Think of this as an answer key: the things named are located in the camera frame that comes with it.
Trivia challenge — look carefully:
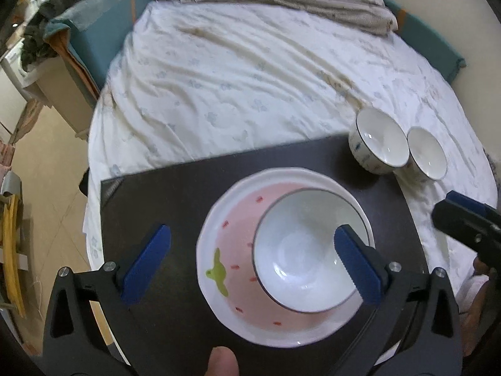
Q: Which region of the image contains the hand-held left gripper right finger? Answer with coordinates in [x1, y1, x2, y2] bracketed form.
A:
[334, 224, 464, 376]

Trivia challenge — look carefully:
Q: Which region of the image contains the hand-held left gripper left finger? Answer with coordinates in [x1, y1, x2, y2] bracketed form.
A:
[42, 224, 172, 376]

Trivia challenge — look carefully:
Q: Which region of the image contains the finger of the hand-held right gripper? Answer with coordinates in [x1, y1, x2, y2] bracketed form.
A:
[446, 190, 501, 224]
[431, 200, 501, 268]

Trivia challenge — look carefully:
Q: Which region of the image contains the white bowl with dark rim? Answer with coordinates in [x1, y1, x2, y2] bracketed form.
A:
[348, 107, 408, 175]
[397, 126, 448, 183]
[252, 189, 370, 314]

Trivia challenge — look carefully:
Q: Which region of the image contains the large pink strawberry plate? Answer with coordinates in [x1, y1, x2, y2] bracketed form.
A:
[196, 167, 375, 348]

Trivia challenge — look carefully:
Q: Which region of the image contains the person's right hand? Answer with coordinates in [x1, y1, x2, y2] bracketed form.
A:
[462, 258, 494, 357]

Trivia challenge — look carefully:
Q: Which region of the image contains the person's left hand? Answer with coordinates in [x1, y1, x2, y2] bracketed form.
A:
[207, 347, 240, 376]

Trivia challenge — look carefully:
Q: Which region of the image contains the black board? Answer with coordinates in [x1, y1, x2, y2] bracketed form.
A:
[100, 135, 429, 376]

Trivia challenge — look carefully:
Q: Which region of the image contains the teal bed bumper pad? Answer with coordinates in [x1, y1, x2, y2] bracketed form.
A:
[384, 0, 466, 85]
[43, 0, 153, 89]

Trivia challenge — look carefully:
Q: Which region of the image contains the cardboard box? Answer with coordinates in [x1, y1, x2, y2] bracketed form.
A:
[8, 98, 51, 145]

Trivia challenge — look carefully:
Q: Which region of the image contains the white printed bed sheet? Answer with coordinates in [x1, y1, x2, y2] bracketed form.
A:
[82, 0, 499, 283]

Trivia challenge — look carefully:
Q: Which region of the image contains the beige cabinet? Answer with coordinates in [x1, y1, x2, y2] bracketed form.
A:
[23, 43, 98, 138]

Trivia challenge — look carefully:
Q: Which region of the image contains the white washing machine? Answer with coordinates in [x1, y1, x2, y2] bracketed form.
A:
[0, 41, 32, 98]

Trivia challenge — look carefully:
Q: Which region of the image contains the crumpled beige printed blanket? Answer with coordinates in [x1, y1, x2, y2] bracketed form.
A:
[154, 0, 398, 38]

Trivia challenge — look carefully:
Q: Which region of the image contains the pile of dark clothes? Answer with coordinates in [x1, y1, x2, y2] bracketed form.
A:
[19, 0, 134, 71]

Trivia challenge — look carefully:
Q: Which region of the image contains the yellow frame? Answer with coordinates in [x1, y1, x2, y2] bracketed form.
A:
[0, 194, 28, 318]

